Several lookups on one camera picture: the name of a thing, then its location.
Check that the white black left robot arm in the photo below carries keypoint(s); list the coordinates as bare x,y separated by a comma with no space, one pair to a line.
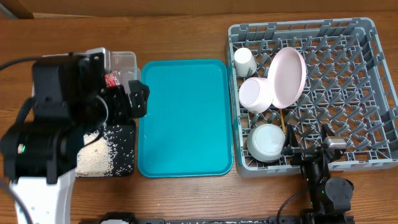
71,98

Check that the clear plastic waste bin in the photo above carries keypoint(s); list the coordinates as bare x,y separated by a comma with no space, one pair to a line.
126,64

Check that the pale green cup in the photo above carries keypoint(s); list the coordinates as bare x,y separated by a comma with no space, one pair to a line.
244,62

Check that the teal plastic serving tray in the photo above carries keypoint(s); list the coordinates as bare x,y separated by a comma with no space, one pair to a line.
187,131

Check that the small pink saucer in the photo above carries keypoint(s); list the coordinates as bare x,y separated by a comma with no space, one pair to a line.
256,94

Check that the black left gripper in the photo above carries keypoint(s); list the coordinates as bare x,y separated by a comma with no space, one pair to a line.
122,111

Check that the grey plastic dish rack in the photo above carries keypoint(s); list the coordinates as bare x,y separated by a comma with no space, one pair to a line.
348,87

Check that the pink round plate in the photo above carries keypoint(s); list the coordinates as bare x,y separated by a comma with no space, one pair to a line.
287,74

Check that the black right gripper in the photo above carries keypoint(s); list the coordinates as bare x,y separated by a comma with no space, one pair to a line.
301,155

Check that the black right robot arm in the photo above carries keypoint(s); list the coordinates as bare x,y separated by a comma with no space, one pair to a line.
330,197

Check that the red snack wrapper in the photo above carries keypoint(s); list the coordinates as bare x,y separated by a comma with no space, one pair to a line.
113,79

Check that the grey bowl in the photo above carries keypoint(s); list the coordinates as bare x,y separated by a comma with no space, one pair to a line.
265,142

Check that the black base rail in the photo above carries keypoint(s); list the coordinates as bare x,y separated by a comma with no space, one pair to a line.
126,217

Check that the white rice heap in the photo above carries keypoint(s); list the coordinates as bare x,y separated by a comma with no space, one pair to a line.
96,155

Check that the wooden chopstick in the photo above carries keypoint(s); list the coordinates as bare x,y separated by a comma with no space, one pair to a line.
282,120

